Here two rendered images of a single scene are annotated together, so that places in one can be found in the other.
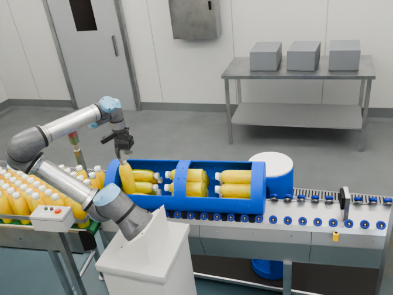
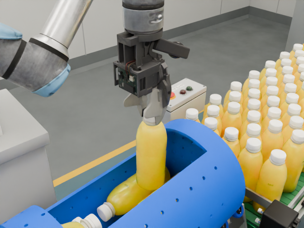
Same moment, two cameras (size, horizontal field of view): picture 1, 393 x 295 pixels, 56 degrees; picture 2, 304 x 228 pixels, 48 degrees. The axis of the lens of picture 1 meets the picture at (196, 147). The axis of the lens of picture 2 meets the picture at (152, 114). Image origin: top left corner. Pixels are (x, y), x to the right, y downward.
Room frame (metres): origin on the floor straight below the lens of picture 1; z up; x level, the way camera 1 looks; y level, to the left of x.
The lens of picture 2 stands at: (2.06, -0.14, 1.70)
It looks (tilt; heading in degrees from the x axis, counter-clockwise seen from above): 34 degrees down; 119
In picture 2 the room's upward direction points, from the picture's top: straight up
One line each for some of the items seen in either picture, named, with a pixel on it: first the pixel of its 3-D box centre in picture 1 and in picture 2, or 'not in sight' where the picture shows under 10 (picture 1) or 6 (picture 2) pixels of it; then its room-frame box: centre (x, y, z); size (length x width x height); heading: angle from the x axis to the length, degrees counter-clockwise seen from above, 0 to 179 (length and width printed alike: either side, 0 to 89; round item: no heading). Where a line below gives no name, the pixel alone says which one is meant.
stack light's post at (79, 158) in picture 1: (96, 211); not in sight; (2.31, 0.83, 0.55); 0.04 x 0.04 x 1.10; 75
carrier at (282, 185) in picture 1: (270, 219); not in sight; (1.93, -0.44, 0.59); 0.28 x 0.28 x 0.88
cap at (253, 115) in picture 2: not in sight; (253, 116); (1.91, 0.80, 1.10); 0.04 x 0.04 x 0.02
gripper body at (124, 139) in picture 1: (122, 137); (141, 59); (1.75, 0.38, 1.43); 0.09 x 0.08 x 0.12; 75
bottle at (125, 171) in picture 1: (126, 176); (151, 151); (1.75, 0.41, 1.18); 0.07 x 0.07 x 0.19
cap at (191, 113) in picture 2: not in sight; (192, 115); (1.73, 0.72, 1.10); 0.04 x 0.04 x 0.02
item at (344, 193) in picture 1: (343, 203); not in sight; (1.50, -0.73, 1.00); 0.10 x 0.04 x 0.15; 165
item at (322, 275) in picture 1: (275, 266); not in sight; (1.98, -0.48, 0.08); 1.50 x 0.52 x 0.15; 69
